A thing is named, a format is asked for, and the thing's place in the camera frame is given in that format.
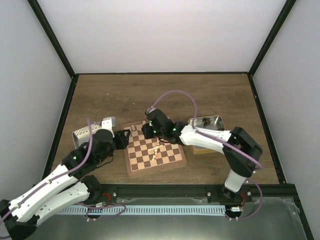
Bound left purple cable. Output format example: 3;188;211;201
0;118;95;233

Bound black front rail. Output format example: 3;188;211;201
99;183;298;204

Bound metal tray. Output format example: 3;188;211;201
72;122;102;149
188;115;225;155

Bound purple cable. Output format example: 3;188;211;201
0;118;95;233
149;90;263;221

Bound black frame posts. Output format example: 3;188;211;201
27;0;314;240

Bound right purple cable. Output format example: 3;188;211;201
149;90;263;221

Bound light blue cable duct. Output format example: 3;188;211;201
60;205;226;216

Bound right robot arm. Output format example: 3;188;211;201
142;108;263;202

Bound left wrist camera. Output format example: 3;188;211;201
101;116;116;138

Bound pile of dark chess pieces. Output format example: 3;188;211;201
202;117;211;126

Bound wooden chess board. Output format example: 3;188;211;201
121;120;187;177

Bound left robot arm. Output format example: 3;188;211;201
0;129;131;240

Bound pile of light chess pieces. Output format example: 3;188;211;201
142;120;164;161

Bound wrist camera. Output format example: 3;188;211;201
101;116;116;138
144;106;156;116

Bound left metal tray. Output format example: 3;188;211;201
72;122;102;149

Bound right metal tray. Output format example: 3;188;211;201
188;115;225;155

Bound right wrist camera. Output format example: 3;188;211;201
144;106;156;116

